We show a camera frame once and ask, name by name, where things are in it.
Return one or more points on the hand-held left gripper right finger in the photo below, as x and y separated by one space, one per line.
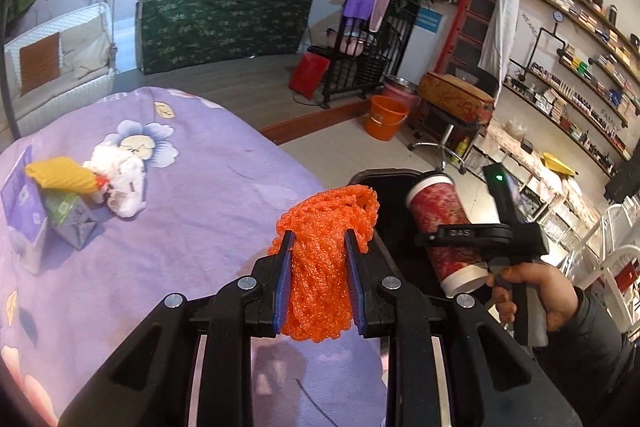
355 287

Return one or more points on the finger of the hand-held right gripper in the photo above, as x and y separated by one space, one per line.
465 234

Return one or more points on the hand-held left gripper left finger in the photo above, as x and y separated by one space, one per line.
285 287

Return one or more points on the red patterned paper cup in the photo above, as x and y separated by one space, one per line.
440 207

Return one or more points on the orange foam net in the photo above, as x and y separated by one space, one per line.
320 257

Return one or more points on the black trash bin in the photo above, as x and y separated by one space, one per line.
395 237

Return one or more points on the white tissue wad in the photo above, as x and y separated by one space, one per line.
122 177

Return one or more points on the green drink carton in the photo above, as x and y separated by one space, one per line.
65 212

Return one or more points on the yellow foam net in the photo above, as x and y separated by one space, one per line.
60 174

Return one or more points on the purple packet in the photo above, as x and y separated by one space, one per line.
22 207

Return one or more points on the person's right forearm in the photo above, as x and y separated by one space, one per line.
600 357

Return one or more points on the person's right hand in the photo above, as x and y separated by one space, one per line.
545 289

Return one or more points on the lace covered cabinet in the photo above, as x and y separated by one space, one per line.
530 172

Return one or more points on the yellow bottle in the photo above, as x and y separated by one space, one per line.
462 151

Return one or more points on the yellow dustpan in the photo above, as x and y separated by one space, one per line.
559 163

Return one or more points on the white metal rack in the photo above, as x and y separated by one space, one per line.
615 257

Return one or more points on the small black box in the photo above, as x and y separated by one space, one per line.
527 145

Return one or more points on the swivel stool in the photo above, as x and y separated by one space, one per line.
440 137

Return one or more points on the black hanging cloth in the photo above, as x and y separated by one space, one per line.
625 177

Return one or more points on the orange bucket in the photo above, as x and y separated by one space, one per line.
385 119

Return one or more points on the pink plastic tub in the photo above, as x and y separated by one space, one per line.
405 96

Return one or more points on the metal basin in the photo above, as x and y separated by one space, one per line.
400 82

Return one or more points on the black iron rack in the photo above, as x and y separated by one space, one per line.
380 57

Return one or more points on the black pipe fixture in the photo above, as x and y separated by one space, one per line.
555 32

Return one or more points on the red bag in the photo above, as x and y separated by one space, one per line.
310 74

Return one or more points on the red ladder shelf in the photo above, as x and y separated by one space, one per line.
470 12

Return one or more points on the pink washbasin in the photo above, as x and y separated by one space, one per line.
350 43

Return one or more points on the pink towel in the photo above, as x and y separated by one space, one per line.
381 4

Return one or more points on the green floral covered counter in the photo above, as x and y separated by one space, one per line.
225 32

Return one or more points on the white wicker swing sofa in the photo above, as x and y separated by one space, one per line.
75 97

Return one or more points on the beige cushion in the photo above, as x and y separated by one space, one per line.
82 42

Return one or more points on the orange cushion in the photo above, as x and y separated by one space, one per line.
40 64

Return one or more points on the wall shelf of bottles and boxes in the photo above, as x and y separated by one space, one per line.
560 112

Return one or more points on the wall shelf of coloured boxes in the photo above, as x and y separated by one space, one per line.
590 79

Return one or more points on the blue wall sign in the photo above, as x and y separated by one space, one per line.
429 19

